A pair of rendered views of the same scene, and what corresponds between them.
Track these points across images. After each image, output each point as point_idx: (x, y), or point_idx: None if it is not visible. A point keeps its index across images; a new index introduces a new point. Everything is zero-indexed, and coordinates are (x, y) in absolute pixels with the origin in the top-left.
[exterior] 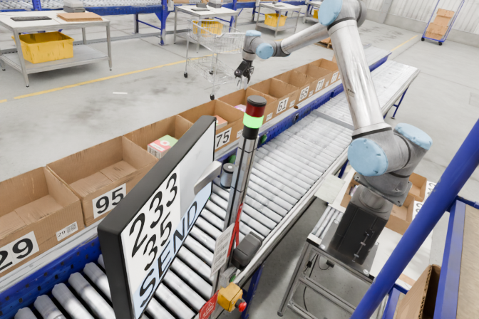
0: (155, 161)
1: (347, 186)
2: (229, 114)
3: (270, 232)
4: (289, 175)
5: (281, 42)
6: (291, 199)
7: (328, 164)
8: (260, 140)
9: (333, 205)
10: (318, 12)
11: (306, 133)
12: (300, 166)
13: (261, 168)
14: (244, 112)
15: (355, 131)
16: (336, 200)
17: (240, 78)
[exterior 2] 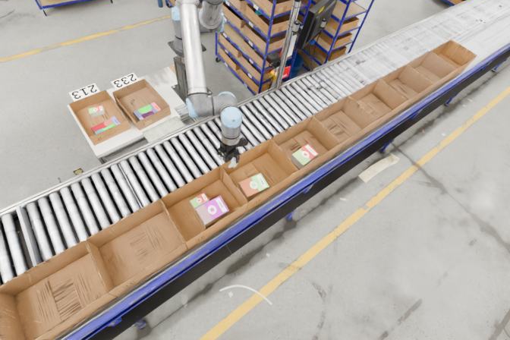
0: (314, 114)
1: (146, 127)
2: None
3: None
4: (190, 147)
5: (206, 91)
6: (206, 125)
7: (135, 157)
8: None
9: (176, 114)
10: None
11: (114, 211)
12: (169, 158)
13: (212, 160)
14: (224, 169)
15: (219, 20)
16: (169, 118)
17: (229, 167)
